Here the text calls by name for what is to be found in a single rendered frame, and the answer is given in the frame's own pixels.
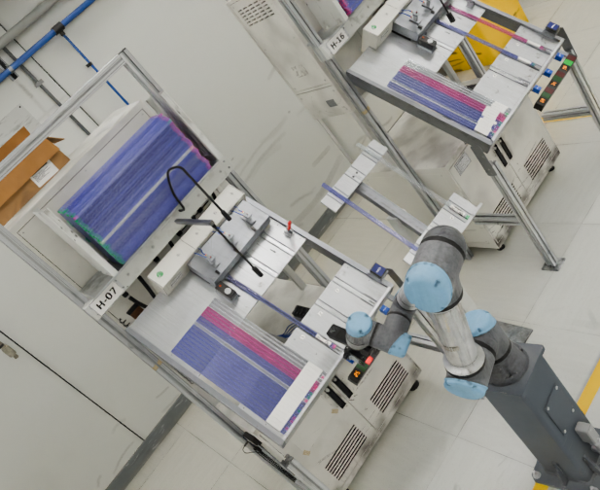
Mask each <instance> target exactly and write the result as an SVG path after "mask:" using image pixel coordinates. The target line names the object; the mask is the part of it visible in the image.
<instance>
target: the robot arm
mask: <svg viewBox="0 0 600 490"><path fill-rule="evenodd" d="M466 254H467V243H466V240H465V238H464V236H463V234H462V233H461V232H460V231H459V230H458V229H457V228H455V227H451V226H447V225H440V226H436V227H432V228H431V229H429V230H428V231H427V232H426V233H425V235H424V236H423V238H422V240H421V242H420V245H419V247H418V249H417V252H416V254H415V256H414V259H413V261H412V263H411V266H410V268H409V270H408V271H407V273H406V278H405V282H404V284H403V285H402V287H401V288H400V289H399V290H398V291H397V293H396V294H395V296H394V300H393V302H392V305H391V307H390V310H389V312H388V314H387V317H386V319H385V321H384V324H381V323H378V322H375V321H374V320H372V319H371V317H370V316H369V315H368V314H367V313H366V312H363V311H356V312H354V313H352V314H351V315H350V316H349V317H348V319H347V322H346V326H345V327H346V329H345V328H342V327H340V326H338V325H335V324H332V325H331V327H330V328H329V330H328V331H327V333H326V335H327V336H328V337H329V338H330V339H332V340H334V341H337V342H339V343H341V344H343V345H345V348H344V351H343V352H344V354H343V359H345V360H353V361H354V362H356V363H358V364H359V365H361V366H363V367H365V362H366V360H367V358H368V357H369V356H371V354H372V353H373V350H376V349H378V350H381V351H383V352H386V353H388V354H389V355H393V356H396V357H399V358H403V357H404V356H405V355H406V352H407V349H408V346H409V345H410V342H411V339H412V337H411V335H410V334H408V333H407V332H408V329H409V327H410V324H411V321H412V319H413V316H414V314H415V312H416V310H417V309H420V310H422V311H425V312H429V315H430V317H431V320H432V322H433V324H434V327H435V329H436V332H437V334H438V337H439V339H440V342H441V346H442V348H443V351H444V354H443V357H442V361H443V365H444V368H445V370H446V376H445V379H444V382H443V386H444V388H445V389H446V390H447V391H448V392H450V393H451V394H453V395H455V396H458V397H460V398H464V399H468V400H478V399H481V398H483V397H484V395H485V392H486V390H487V389H488V388H487V386H488V383H489V384H490V385H493V386H496V387H505V386H509V385H512V384H513V383H515V382H517V381H518V380H519V379H521V378H522V377H523V375H524V374H525V373H526V371H527V369H528V368H529V357H528V354H527V353H526V351H525V350H524V349H523V348H522V347H521V346H520V345H518V344H517V343H515V342H513V341H512V340H510V339H509V338H508V337H507V335H506V334H505V333H504V331H503V330H502V328H501V327H500V326H499V324H498V323H497V322H496V319H495V318H494V317H492V315H491V314H490V313H489V312H488V311H486V310H482V309H476V310H472V311H469V312H467V313H466V314H465V312H464V309H463V306H462V303H461V300H462V298H463V294H464V292H463V287H462V284H461V281H460V278H459V274H460V271H461V268H462V265H463V262H464V260H465V258H466ZM357 359H358V360H359V361H358V360H357ZM360 361H361V362H362V363H364V364H362V363H361V362H360Z"/></svg>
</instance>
